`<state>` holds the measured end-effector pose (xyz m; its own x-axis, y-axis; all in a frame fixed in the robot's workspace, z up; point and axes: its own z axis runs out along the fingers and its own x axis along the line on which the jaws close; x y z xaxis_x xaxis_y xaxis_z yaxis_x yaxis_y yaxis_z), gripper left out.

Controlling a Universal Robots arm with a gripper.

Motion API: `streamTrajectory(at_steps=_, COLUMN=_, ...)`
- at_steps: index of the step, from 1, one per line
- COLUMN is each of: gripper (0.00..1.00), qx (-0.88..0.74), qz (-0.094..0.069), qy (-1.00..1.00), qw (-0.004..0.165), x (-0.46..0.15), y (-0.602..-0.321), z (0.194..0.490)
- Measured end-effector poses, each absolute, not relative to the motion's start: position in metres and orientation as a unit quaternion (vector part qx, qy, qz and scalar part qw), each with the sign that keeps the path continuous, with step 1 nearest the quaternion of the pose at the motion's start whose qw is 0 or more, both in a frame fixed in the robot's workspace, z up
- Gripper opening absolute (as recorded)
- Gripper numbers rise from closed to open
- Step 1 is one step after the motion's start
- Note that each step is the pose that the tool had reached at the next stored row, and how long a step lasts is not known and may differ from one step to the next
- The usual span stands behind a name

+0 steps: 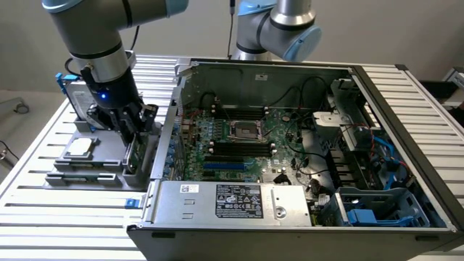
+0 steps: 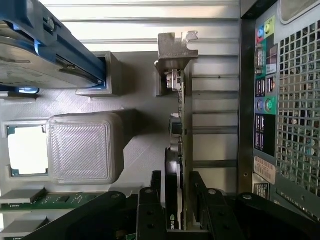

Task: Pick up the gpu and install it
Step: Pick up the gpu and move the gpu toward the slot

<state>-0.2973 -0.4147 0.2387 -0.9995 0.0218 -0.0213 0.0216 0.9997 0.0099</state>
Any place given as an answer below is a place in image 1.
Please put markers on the grey parts rack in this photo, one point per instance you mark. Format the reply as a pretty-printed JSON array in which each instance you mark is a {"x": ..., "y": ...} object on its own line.
[{"x": 93, "y": 168}]

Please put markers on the black RAM slot bank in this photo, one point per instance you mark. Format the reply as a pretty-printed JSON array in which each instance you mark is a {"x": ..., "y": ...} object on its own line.
[
  {"x": 240, "y": 112},
  {"x": 241, "y": 148}
]

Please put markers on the small blue clip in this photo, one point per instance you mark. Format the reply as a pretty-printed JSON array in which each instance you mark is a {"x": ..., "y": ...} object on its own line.
[{"x": 130, "y": 203}]

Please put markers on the hard disk in blue carrier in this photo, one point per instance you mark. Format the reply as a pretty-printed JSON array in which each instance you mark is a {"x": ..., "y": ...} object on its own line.
[{"x": 77, "y": 95}]

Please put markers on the grey disk bay cage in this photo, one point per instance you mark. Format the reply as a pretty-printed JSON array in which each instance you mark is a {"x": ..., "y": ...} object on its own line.
[{"x": 384, "y": 201}]

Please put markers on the green motherboard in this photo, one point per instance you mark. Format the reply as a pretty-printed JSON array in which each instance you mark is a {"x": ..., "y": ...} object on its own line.
[{"x": 282, "y": 163}]

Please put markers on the black expansion slot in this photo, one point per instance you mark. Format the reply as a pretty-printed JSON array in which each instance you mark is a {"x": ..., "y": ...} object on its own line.
[{"x": 226, "y": 159}]

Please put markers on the grey caster wheel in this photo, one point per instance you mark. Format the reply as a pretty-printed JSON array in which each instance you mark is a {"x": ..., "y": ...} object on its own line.
[{"x": 20, "y": 107}]

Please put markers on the silver CPU chip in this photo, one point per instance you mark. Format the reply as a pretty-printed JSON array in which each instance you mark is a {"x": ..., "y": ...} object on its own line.
[{"x": 82, "y": 146}]

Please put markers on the silver power supply unit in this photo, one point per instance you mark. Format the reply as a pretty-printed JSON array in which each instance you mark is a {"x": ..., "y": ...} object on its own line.
[{"x": 232, "y": 201}]

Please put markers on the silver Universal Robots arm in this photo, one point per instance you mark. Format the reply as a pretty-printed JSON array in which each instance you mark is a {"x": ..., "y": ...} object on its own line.
[{"x": 90, "y": 35}]

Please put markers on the green graphics card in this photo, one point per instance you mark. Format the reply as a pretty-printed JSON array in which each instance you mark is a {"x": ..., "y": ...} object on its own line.
[{"x": 134, "y": 156}]

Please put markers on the CPU socket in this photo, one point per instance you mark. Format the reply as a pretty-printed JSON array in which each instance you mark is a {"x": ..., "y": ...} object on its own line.
[{"x": 244, "y": 130}]

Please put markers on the blue expansion slot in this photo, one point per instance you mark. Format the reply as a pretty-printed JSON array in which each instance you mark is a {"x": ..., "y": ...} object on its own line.
[{"x": 228, "y": 166}]

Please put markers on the black open PC case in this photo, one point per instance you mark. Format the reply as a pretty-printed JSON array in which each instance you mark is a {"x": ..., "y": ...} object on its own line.
[{"x": 289, "y": 239}]

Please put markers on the blue disk bay latch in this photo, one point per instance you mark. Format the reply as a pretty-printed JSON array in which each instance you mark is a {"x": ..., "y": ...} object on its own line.
[{"x": 361, "y": 217}]

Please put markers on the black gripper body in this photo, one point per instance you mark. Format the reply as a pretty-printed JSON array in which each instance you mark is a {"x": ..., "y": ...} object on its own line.
[{"x": 116, "y": 89}]

